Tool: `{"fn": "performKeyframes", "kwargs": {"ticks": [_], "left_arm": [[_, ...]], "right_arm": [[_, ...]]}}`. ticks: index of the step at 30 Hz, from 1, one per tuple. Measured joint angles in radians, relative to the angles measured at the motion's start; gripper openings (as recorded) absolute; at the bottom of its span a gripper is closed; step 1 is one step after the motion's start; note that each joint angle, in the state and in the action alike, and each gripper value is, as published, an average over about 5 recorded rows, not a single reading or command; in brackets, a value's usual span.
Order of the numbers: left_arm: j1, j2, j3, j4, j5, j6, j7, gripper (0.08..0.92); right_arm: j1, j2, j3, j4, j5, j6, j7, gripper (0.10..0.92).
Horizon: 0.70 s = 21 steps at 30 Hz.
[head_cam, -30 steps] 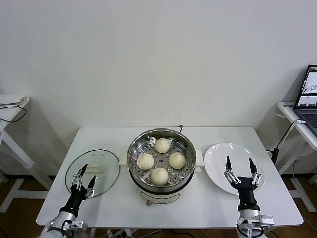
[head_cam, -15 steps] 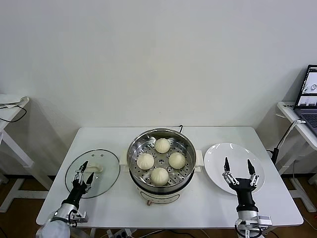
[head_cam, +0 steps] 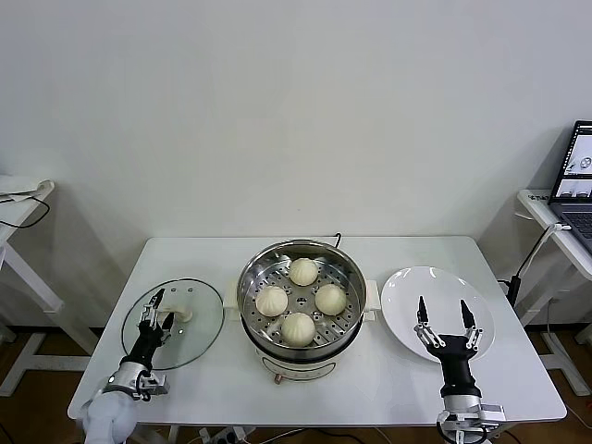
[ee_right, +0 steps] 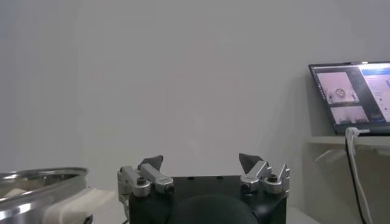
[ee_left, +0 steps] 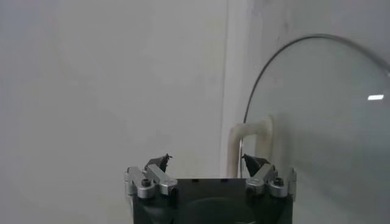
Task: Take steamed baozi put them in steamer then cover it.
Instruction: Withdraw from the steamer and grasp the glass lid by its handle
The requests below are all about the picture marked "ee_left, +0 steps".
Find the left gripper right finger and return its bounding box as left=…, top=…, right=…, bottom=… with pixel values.
left=242, top=153, right=298, bottom=198

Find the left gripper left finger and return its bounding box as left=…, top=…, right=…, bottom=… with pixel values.
left=124, top=153, right=179, bottom=199

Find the round glass pot lid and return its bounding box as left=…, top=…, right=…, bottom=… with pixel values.
left=225, top=33, right=390, bottom=224

